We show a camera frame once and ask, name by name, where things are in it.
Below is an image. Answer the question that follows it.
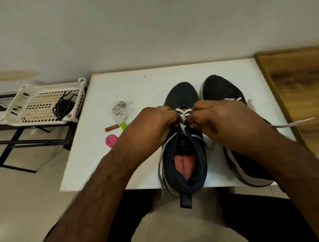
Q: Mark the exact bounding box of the person's right hand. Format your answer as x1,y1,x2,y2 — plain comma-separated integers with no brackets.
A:
185,99,285,160

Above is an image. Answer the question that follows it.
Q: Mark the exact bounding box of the person's left hand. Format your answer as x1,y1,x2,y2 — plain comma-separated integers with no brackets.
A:
112,105,182,165

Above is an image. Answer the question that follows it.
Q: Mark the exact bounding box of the dark sneaker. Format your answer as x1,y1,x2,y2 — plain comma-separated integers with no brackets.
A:
200,74,280,188
159,81,208,209

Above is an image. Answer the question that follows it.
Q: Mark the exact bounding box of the grey shoelace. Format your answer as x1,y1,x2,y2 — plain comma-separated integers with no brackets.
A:
223,97,316,129

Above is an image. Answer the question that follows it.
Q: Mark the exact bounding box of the black shoelace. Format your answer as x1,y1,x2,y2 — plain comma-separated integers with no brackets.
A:
56,92,79,115
52,97,75,121

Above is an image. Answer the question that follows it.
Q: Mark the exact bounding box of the person's left forearm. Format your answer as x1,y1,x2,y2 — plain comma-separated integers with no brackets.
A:
44,155,143,242

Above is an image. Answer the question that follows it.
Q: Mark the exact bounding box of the crumpled white paper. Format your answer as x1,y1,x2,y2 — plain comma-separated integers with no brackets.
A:
111,100,129,124

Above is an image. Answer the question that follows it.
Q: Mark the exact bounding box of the pink capped white bottle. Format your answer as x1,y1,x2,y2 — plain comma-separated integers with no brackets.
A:
104,134,120,149

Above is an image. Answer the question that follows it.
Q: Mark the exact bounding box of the wooden board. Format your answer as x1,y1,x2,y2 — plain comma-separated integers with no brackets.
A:
255,46,319,156

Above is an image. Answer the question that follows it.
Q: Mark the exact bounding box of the white perforated plastic tray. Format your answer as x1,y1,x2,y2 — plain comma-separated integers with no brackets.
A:
0,77,89,127

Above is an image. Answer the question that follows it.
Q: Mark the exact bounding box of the black metal rack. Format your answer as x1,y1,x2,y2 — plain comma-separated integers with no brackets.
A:
0,92,76,174

